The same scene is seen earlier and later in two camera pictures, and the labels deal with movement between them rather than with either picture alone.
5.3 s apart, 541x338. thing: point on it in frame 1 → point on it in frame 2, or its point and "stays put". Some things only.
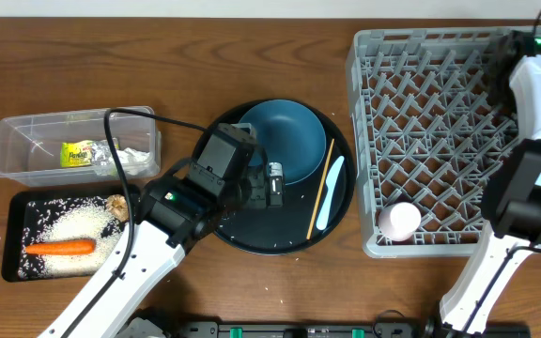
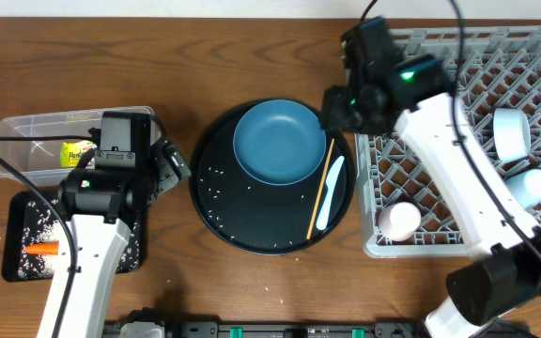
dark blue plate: (286, 132) stays put
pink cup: (399, 221) stays put
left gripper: (270, 196) → (175, 173)
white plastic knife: (330, 182) stays put
